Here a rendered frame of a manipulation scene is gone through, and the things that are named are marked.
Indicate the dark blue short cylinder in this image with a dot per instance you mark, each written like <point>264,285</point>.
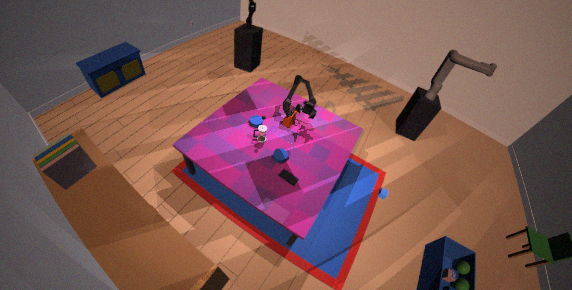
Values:
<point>256,121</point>
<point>280,155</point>

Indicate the glass french press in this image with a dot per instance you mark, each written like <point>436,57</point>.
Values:
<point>262,129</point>

